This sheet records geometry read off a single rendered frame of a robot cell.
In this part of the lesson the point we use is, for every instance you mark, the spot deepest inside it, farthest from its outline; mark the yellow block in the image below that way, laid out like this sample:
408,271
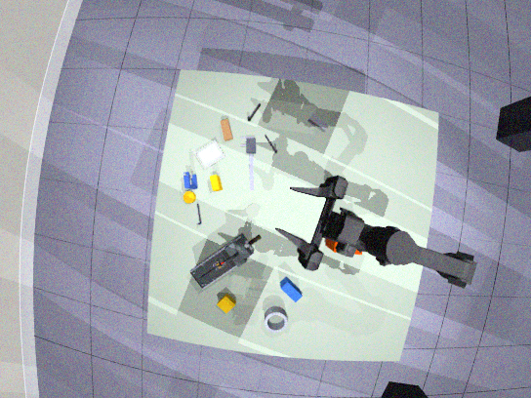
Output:
216,182
226,303

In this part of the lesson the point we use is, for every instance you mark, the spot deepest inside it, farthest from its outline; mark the blue block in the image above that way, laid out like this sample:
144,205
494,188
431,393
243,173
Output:
289,288

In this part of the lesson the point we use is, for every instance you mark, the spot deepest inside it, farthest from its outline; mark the yellow short cylinder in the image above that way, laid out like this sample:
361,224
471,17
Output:
189,197

